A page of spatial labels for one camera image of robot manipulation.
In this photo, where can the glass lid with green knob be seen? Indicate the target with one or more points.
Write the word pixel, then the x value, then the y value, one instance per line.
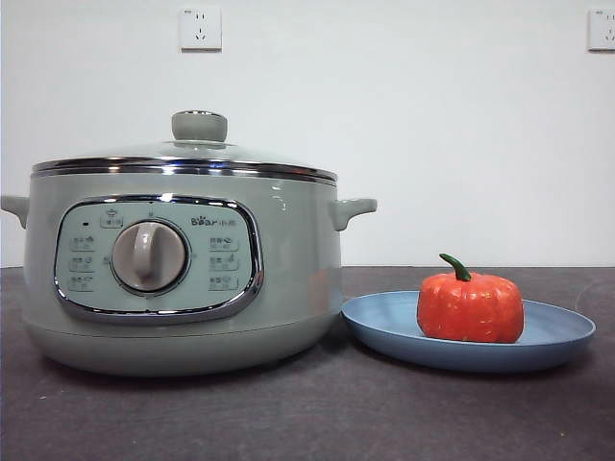
pixel 199 127

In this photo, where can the orange toy pumpkin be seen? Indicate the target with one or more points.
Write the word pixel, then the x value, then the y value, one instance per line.
pixel 468 312

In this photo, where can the pale green electric steamer pot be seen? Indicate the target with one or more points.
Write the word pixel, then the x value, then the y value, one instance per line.
pixel 298 230

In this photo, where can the blue round plate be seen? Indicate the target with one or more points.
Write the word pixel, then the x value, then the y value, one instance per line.
pixel 379 317

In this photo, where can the white wall socket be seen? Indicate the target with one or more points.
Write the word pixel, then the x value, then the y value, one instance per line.
pixel 603 30
pixel 201 29

